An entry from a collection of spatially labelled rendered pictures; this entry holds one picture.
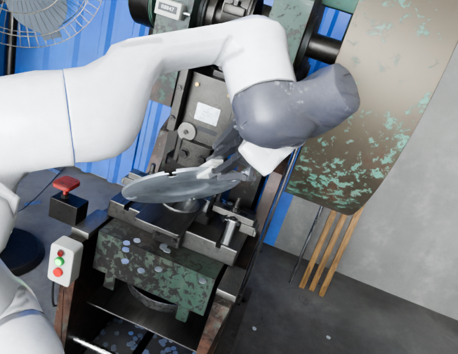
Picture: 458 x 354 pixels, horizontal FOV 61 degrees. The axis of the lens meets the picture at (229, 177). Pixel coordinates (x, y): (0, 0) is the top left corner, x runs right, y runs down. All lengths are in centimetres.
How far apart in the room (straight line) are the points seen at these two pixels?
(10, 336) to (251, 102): 51
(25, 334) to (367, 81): 71
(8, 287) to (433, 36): 79
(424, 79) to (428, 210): 185
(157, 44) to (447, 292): 258
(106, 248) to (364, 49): 93
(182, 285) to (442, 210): 176
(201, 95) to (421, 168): 161
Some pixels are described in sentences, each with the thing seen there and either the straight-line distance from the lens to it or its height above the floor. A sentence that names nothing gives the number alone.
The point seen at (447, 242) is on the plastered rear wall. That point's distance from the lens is 270.
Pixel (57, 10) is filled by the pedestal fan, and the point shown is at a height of 118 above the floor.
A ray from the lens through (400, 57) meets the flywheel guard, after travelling 77.
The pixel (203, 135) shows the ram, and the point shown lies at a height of 100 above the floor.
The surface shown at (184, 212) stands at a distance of 119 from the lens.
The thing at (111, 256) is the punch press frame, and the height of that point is 57.
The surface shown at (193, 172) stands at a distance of 84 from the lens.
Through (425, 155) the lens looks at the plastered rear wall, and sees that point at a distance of 246.
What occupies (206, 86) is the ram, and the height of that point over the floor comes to 114.
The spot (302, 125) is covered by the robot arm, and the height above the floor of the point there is 126.
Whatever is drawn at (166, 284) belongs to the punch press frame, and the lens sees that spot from 126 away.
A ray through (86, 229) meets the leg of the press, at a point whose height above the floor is 64.
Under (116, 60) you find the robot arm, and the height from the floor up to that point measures 128.
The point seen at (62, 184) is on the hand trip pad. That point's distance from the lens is 126.
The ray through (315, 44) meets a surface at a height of 134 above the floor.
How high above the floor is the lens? 138
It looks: 23 degrees down
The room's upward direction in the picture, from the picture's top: 17 degrees clockwise
